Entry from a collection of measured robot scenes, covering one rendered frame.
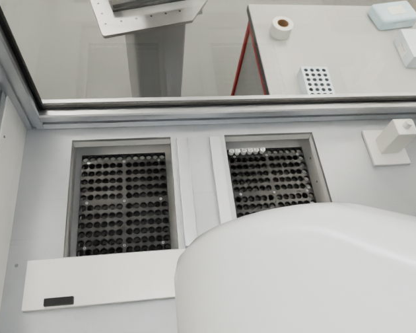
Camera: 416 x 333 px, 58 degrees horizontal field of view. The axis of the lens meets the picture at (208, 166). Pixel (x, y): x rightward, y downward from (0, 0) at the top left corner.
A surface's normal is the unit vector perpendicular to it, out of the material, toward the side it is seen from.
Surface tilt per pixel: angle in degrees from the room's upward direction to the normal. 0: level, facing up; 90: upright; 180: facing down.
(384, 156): 0
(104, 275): 0
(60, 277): 0
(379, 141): 90
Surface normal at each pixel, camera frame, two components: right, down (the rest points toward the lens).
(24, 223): 0.10, -0.49
